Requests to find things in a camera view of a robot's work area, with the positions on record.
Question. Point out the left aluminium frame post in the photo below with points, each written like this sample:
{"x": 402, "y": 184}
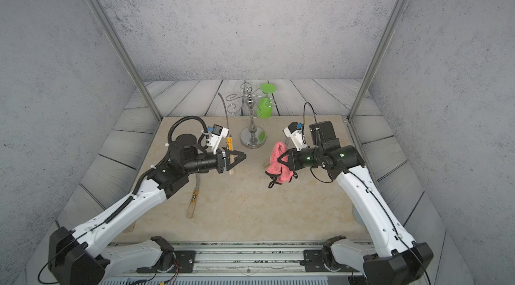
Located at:
{"x": 113, "y": 38}

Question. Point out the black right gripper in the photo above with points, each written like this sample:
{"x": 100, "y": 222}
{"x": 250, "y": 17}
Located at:
{"x": 293, "y": 163}

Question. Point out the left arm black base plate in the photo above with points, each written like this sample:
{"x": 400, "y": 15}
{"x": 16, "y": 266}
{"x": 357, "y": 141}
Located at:
{"x": 181, "y": 262}

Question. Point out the right aluminium frame post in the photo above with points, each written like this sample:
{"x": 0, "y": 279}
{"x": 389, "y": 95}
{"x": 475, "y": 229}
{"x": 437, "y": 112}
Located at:
{"x": 381, "y": 48}

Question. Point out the pink fluffy rag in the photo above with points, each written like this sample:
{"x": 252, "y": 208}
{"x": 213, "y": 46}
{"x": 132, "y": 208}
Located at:
{"x": 279, "y": 173}

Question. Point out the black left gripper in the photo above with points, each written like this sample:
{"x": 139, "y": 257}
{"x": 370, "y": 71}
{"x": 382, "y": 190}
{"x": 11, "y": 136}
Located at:
{"x": 221, "y": 161}

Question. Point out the green plastic goblet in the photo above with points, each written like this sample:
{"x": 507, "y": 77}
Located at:
{"x": 266, "y": 103}

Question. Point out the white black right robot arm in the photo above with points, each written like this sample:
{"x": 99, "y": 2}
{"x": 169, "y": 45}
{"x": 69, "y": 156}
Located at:
{"x": 394, "y": 257}

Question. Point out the aluminium frame post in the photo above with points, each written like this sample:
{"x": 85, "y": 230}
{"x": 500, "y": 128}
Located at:
{"x": 113, "y": 38}
{"x": 381, "y": 48}

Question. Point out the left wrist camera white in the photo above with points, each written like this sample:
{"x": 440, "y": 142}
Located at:
{"x": 215, "y": 135}

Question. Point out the chrome glass holder stand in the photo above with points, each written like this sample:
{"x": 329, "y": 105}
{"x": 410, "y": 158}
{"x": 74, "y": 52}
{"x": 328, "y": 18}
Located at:
{"x": 253, "y": 136}

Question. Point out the aluminium mounting rail base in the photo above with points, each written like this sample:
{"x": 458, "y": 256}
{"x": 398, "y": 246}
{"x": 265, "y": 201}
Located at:
{"x": 264, "y": 259}

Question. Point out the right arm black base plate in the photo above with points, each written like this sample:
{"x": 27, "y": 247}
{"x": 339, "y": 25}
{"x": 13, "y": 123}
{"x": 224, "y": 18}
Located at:
{"x": 313, "y": 261}

